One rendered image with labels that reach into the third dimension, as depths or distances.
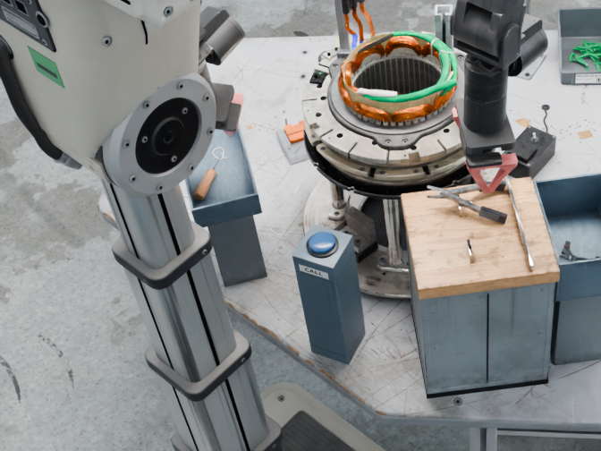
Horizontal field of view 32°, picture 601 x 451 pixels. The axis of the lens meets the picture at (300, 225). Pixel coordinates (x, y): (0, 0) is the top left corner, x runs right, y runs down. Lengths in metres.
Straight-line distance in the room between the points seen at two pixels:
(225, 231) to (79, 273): 1.34
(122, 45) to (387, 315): 0.90
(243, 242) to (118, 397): 1.05
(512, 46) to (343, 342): 0.60
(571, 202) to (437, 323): 0.29
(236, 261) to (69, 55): 0.86
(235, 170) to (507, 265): 0.50
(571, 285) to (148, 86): 0.71
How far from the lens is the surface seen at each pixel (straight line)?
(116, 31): 1.06
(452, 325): 1.57
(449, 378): 1.68
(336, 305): 1.63
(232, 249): 1.83
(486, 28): 1.33
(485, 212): 1.55
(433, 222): 1.56
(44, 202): 3.33
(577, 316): 1.66
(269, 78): 2.30
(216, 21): 1.55
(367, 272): 1.85
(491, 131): 1.44
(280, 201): 2.02
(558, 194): 1.65
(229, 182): 1.73
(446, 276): 1.50
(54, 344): 2.95
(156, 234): 1.38
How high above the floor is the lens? 2.23
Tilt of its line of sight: 47 degrees down
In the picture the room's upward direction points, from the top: 11 degrees counter-clockwise
